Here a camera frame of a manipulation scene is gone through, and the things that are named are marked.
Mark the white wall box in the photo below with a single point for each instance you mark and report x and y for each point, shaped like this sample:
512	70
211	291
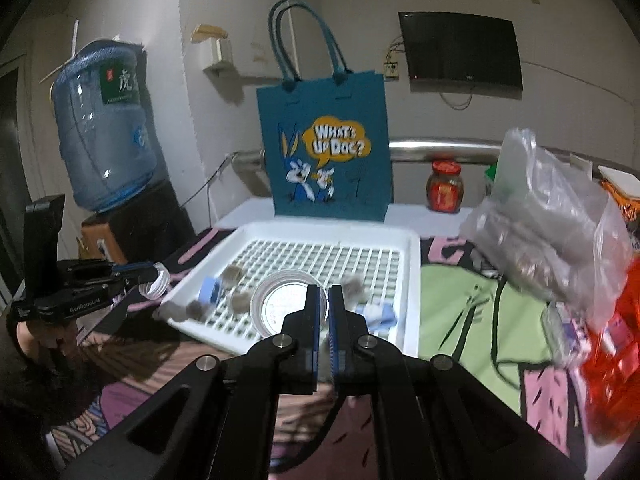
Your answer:
217	50

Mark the black water dispenser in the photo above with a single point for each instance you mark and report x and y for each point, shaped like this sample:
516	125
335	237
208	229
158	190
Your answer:
145	225

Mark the blue water jug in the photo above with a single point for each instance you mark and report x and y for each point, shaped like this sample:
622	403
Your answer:
105	130

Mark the red jar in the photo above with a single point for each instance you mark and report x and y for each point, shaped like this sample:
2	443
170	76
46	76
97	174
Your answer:
444	190

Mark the metal bed rail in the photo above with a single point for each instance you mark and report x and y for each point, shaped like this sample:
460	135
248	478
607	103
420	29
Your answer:
440	150

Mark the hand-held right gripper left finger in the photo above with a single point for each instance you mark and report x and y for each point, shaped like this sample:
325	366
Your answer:
315	320

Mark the person's left hand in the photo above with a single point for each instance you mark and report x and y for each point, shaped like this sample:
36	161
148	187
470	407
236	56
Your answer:
37	336

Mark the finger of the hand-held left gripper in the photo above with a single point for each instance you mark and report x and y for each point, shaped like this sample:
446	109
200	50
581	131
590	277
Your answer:
132	270
120	289

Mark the red plastic bag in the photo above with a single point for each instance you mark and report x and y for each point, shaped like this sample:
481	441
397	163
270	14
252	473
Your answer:
615	360

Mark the small blue white bottle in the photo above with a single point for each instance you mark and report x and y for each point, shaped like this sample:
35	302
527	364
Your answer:
382	317

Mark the black wall television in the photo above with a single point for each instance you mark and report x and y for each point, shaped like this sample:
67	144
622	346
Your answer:
460	50

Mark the blue cartoon tote bag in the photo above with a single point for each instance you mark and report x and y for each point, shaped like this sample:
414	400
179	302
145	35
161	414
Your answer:
325	110

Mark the round clear container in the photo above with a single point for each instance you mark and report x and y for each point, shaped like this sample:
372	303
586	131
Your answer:
165	285
280	305

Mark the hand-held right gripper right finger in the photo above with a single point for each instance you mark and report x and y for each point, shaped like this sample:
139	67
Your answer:
336	320

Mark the white perforated plastic tray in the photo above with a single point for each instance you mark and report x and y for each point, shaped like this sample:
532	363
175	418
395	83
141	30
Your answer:
310	255

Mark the clear plastic bag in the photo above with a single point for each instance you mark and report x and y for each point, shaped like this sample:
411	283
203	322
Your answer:
545	225

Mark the small clear zip bag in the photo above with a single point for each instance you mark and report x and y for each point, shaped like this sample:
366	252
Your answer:
240	301
355	290
231	275
187	310

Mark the orange printed packet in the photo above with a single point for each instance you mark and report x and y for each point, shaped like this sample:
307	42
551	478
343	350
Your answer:
620	195

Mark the light blue case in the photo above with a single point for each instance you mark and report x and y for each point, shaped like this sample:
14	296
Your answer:
209	290

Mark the wall power socket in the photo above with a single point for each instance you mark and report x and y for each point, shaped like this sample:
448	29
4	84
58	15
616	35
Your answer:
391	69

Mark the green white carton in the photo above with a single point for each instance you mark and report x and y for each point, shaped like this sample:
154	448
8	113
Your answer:
491	182

